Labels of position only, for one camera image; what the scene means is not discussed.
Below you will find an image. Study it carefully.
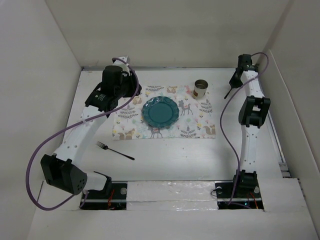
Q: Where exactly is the stainless steel cup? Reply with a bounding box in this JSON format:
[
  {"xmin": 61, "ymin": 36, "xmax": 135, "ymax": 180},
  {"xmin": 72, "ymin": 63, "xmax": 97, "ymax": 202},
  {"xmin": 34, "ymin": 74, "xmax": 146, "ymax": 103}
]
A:
[{"xmin": 192, "ymin": 79, "xmax": 209, "ymax": 99}]

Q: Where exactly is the teal scalloped plate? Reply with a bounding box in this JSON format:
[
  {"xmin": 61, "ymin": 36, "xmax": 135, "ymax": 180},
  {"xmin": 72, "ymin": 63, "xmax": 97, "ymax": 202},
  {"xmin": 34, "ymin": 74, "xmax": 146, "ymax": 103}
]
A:
[{"xmin": 141, "ymin": 96, "xmax": 180, "ymax": 129}]

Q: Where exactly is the floral animal print cloth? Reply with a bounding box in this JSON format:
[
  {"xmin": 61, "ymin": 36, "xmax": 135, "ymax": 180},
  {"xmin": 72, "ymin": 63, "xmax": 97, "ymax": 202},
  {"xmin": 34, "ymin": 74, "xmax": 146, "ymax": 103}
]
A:
[{"xmin": 112, "ymin": 85, "xmax": 216, "ymax": 140}]

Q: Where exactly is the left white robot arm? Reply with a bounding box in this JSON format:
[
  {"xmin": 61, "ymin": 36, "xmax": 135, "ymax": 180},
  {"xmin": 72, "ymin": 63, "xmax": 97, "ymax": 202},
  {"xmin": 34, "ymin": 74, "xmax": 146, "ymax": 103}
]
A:
[{"xmin": 40, "ymin": 55, "xmax": 141, "ymax": 199}]

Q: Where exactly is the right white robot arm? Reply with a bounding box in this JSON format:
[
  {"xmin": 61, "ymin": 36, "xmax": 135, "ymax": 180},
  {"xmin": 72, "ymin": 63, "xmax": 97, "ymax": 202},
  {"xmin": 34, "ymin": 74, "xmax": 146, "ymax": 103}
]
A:
[{"xmin": 231, "ymin": 70, "xmax": 271, "ymax": 197}]

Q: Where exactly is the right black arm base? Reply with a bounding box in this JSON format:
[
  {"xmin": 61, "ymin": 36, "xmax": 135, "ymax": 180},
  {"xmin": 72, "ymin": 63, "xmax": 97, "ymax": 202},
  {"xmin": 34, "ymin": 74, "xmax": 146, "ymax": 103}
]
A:
[{"xmin": 210, "ymin": 170, "xmax": 264, "ymax": 210}]

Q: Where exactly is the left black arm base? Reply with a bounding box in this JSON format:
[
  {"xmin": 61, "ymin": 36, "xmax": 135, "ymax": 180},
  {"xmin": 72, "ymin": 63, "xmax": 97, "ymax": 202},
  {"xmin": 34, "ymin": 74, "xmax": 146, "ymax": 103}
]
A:
[{"xmin": 79, "ymin": 171, "xmax": 128, "ymax": 211}]

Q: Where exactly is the black metal fork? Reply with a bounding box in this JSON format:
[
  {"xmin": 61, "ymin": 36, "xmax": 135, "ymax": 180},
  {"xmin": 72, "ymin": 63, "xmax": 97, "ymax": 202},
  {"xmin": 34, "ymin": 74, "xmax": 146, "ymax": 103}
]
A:
[{"xmin": 96, "ymin": 141, "xmax": 135, "ymax": 161}]

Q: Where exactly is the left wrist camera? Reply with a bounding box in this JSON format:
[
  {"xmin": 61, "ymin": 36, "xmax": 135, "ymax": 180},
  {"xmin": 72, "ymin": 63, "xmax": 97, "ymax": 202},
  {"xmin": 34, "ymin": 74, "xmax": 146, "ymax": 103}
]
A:
[{"xmin": 100, "ymin": 65, "xmax": 123, "ymax": 96}]

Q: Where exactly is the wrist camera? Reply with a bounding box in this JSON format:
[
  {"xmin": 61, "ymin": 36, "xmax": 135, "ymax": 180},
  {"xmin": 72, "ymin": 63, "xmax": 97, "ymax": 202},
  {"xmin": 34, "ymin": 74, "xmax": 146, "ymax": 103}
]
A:
[
  {"xmin": 237, "ymin": 54, "xmax": 258, "ymax": 72},
  {"xmin": 100, "ymin": 65, "xmax": 123, "ymax": 96}
]

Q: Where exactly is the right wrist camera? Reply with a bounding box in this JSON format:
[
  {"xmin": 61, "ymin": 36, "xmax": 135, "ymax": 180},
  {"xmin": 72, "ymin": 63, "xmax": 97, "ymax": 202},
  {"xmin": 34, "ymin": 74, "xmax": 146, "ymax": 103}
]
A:
[{"xmin": 237, "ymin": 54, "xmax": 258, "ymax": 72}]

